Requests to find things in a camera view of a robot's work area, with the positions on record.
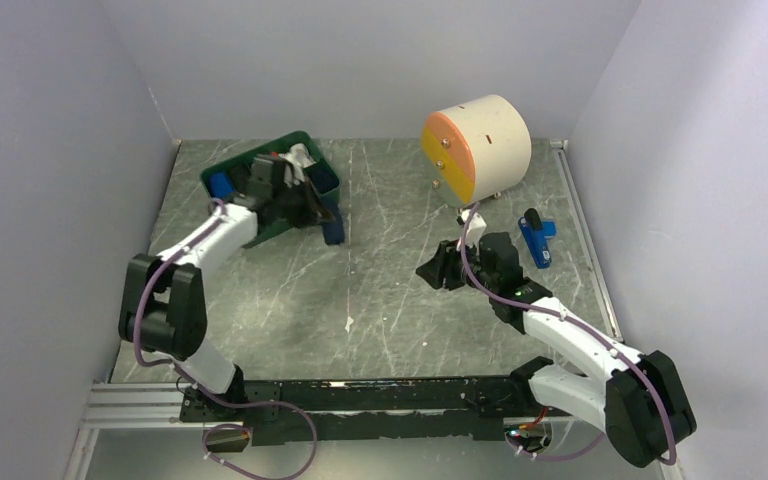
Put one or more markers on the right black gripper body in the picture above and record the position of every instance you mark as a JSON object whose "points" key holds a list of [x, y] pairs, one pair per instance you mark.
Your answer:
{"points": [[490, 281]]}

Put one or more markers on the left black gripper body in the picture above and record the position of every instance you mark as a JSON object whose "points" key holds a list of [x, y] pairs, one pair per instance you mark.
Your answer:
{"points": [[294, 206]]}

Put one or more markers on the navy white underwear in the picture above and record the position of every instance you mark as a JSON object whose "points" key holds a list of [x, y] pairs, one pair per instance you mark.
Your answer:
{"points": [[333, 231]]}

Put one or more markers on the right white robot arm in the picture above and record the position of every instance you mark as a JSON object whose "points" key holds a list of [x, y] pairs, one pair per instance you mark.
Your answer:
{"points": [[636, 400]]}

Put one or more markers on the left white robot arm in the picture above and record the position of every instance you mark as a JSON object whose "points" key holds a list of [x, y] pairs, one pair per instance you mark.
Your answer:
{"points": [[163, 311]]}

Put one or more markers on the navy rolled underwear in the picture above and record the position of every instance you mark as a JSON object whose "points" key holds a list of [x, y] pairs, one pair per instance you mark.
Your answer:
{"points": [[323, 178]]}

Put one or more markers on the black rolled underwear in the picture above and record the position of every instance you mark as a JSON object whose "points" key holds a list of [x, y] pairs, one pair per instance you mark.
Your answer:
{"points": [[239, 176]]}

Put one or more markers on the white rolled underwear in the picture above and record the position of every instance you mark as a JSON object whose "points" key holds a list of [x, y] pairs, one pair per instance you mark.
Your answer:
{"points": [[299, 158]]}

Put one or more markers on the blue rolled underwear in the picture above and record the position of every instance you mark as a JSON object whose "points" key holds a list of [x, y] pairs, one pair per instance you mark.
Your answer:
{"points": [[220, 186]]}

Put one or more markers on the green divided storage tray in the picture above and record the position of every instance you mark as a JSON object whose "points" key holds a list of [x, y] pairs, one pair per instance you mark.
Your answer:
{"points": [[272, 147]]}

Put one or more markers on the blue black hand tool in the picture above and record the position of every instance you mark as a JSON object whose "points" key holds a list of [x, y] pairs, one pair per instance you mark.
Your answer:
{"points": [[536, 233]]}

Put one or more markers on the round cream drawer cabinet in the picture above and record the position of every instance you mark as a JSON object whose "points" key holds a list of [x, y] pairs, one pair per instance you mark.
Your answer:
{"points": [[476, 149]]}

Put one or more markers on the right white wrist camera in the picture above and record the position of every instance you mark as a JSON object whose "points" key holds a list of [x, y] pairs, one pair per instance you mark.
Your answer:
{"points": [[473, 226]]}

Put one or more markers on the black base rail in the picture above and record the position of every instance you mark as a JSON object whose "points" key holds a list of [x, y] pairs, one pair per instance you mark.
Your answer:
{"points": [[481, 408]]}

